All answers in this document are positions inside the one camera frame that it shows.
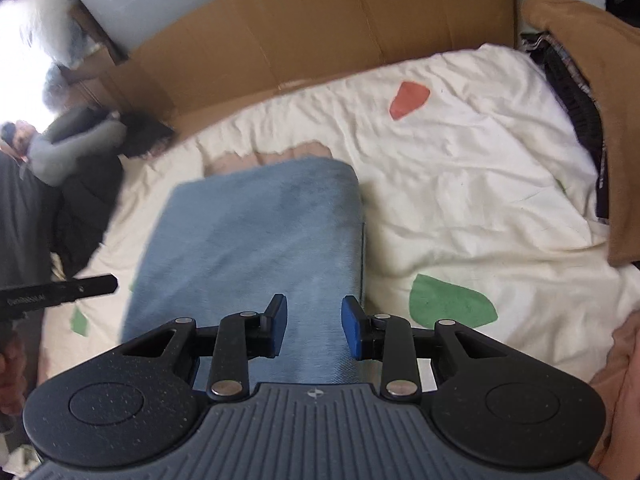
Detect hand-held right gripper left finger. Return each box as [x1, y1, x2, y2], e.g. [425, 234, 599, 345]
[122, 294, 289, 402]

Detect small teddy bear plush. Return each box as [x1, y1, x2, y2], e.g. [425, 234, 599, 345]
[0, 120, 40, 162]

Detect white spotted plush cloth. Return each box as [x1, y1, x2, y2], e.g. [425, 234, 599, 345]
[0, 440, 43, 480]

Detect blue denim pants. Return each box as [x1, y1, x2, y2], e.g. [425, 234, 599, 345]
[122, 156, 369, 393]

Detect low brown cardboard sheet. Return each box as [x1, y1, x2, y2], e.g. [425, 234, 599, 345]
[62, 0, 518, 138]

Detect brown folded garment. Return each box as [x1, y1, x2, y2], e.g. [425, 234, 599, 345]
[522, 0, 640, 267]

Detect black clothes pile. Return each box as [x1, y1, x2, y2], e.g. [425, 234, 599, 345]
[50, 111, 176, 281]

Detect cream bear print blanket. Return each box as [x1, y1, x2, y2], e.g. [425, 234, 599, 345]
[37, 42, 640, 480]

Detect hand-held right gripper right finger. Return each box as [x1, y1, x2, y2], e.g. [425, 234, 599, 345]
[341, 296, 503, 401]

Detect person's left hand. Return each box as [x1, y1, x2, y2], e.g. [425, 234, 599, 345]
[0, 330, 27, 417]

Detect grey neck pillow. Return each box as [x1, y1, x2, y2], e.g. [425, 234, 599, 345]
[27, 105, 126, 186]

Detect clear plastic bag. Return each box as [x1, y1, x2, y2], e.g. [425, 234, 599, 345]
[17, 0, 108, 68]

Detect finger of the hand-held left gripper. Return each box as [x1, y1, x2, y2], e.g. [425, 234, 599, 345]
[55, 274, 119, 307]

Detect dark grey duvet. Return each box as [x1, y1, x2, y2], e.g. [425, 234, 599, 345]
[0, 152, 68, 391]

